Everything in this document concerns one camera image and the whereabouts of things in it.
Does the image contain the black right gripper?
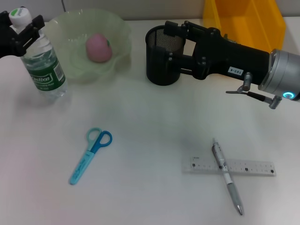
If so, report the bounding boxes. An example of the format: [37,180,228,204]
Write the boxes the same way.
[163,20,270,86]

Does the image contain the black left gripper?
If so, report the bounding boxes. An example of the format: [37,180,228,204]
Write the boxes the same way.
[0,10,45,59]

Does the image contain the black mesh pen holder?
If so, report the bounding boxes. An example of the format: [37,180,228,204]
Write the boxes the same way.
[145,25,187,86]

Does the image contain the green plastic wrapper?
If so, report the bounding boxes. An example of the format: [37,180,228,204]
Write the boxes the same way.
[222,33,241,45]

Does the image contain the clear plastic bottle green label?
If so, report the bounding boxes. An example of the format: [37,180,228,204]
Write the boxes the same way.
[8,7,69,100]

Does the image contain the pink peach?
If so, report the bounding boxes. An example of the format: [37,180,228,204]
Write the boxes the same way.
[85,33,113,63]

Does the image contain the blue scissors with sheath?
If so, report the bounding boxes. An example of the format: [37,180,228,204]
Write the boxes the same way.
[69,127,113,186]

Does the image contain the pale green glass fruit plate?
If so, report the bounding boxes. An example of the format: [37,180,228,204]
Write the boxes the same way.
[44,8,133,83]

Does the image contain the clear plastic ruler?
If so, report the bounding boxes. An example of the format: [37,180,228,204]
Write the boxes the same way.
[182,156,277,177]

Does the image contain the white grey ballpoint pen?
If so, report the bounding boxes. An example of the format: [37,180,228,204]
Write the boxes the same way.
[211,138,244,216]

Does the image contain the yellow plastic bin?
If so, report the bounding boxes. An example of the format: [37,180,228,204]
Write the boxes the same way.
[202,0,287,78]

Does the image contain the grey right arm cable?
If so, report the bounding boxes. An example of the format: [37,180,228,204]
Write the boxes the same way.
[225,72,283,110]

